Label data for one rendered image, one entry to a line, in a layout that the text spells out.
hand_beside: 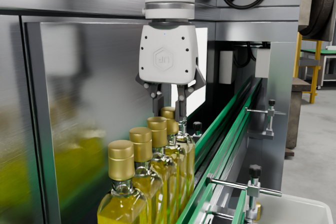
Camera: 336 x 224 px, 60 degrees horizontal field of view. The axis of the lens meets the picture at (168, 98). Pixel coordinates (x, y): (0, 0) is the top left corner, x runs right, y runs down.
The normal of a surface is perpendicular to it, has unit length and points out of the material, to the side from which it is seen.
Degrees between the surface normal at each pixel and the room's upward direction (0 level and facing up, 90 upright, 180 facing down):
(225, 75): 90
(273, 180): 90
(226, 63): 90
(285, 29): 90
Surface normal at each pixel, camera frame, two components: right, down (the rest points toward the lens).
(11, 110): 0.93, 0.09
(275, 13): -0.38, 0.22
